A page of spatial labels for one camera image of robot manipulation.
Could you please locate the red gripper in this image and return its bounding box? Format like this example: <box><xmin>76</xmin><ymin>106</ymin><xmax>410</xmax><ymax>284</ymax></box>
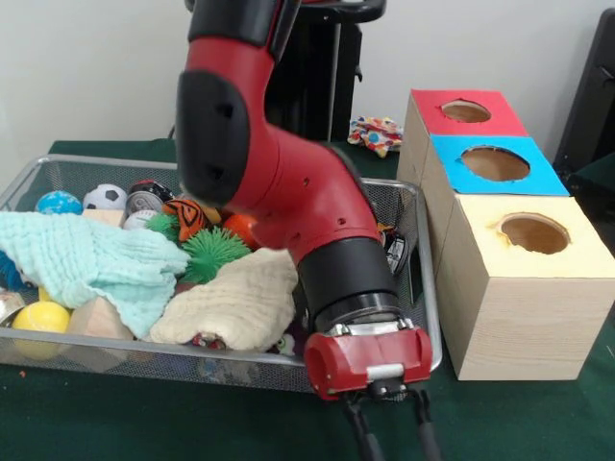
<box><xmin>303</xmin><ymin>326</ymin><xmax>444</xmax><ymax>461</ymax></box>

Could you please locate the colourful packet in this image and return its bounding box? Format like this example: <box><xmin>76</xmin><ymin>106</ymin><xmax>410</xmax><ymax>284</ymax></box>
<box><xmin>348</xmin><ymin>114</ymin><xmax>404</xmax><ymax>158</ymax></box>

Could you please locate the wooden box with three holes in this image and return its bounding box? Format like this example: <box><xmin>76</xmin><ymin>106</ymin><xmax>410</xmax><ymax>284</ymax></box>
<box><xmin>396</xmin><ymin>88</ymin><xmax>615</xmax><ymax>383</ymax></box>

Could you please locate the cream white cloth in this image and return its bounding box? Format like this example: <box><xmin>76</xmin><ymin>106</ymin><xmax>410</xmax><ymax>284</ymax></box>
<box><xmin>148</xmin><ymin>248</ymin><xmax>300</xmax><ymax>355</ymax></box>

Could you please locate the dark green tablecloth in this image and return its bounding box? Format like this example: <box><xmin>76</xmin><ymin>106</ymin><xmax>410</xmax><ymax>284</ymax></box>
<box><xmin>0</xmin><ymin>138</ymin><xmax>615</xmax><ymax>461</ymax></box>

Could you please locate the mint green cloth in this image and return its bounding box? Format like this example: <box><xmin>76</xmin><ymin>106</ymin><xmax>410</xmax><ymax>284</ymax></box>
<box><xmin>0</xmin><ymin>210</ymin><xmax>191</xmax><ymax>337</ymax></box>

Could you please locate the yellow ball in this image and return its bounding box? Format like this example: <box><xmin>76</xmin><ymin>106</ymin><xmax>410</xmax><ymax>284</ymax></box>
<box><xmin>12</xmin><ymin>301</ymin><xmax>72</xmax><ymax>359</ymax></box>

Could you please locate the black and white football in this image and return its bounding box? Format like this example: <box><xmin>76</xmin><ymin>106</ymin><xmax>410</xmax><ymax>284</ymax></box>
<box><xmin>82</xmin><ymin>183</ymin><xmax>129</xmax><ymax>211</ymax></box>

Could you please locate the black upright panel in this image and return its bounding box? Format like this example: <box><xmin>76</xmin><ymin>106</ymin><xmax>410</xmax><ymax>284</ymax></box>
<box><xmin>551</xmin><ymin>8</ymin><xmax>615</xmax><ymax>193</ymax></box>

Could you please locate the blue globe ball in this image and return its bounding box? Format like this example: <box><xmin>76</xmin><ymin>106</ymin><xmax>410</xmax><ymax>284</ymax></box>
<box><xmin>35</xmin><ymin>190</ymin><xmax>84</xmax><ymax>216</ymax></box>

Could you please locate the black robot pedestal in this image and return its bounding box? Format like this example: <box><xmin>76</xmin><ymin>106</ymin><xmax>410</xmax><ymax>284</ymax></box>
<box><xmin>263</xmin><ymin>0</ymin><xmax>388</xmax><ymax>143</ymax></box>

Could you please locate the metal wire mesh bin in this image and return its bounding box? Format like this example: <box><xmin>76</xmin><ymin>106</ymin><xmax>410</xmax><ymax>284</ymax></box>
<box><xmin>0</xmin><ymin>153</ymin><xmax>443</xmax><ymax>395</ymax></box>

